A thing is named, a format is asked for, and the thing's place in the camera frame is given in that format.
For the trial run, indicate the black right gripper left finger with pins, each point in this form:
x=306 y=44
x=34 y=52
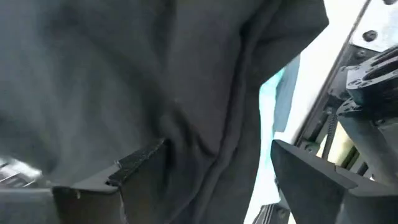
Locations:
x=143 y=186

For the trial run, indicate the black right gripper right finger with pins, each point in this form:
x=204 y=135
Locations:
x=311 y=193

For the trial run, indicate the turquoise garment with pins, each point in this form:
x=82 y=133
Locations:
x=265 y=124

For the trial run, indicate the black garment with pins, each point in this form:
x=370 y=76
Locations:
x=124 y=77

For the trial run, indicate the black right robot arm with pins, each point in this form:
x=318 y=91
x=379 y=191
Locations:
x=373 y=93

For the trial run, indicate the white metal corner bracket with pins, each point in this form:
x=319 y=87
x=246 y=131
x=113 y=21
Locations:
x=379 y=25

